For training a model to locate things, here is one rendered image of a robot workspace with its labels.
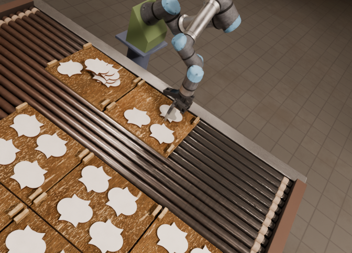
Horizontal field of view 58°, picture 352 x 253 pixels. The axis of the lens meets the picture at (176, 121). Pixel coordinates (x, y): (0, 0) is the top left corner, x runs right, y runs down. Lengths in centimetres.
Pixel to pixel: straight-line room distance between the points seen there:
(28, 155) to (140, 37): 110
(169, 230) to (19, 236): 58
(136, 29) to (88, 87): 59
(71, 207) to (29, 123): 47
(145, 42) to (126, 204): 116
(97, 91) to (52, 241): 82
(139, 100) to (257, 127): 187
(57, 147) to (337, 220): 253
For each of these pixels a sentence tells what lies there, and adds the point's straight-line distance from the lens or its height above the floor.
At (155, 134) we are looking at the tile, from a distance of 165.
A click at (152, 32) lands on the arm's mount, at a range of 224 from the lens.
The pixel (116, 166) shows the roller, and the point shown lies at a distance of 154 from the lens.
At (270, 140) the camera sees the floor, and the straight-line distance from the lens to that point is 339.
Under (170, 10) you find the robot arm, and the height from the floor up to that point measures 121.
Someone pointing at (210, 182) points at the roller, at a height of 92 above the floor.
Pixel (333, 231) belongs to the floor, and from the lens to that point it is 320.
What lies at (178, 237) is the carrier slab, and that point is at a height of 95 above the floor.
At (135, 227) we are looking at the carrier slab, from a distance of 140.
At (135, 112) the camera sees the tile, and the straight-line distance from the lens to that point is 172.
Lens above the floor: 221
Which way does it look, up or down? 46 degrees down
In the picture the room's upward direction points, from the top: 23 degrees clockwise
